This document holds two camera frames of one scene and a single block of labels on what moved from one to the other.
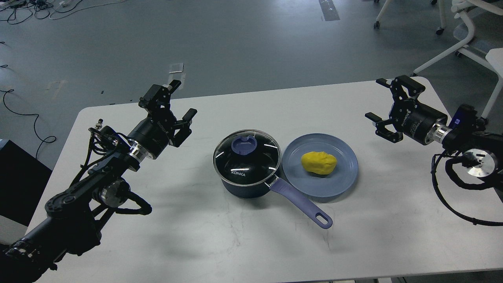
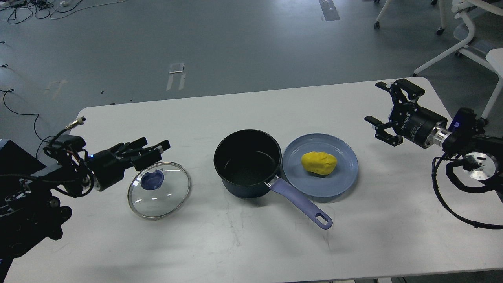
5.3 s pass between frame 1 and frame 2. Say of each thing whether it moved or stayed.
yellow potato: stayed
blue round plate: stayed
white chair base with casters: stayed
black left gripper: moved
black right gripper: stayed
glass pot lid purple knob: moved
